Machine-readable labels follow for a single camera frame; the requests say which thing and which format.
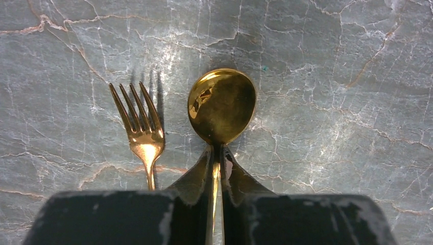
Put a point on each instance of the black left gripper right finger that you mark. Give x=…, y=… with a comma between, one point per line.
x=253, y=214

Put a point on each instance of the gold fork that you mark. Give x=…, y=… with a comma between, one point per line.
x=144, y=130

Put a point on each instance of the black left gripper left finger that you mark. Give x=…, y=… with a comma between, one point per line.
x=179, y=214

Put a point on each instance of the gold spoon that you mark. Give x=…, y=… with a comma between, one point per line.
x=220, y=105

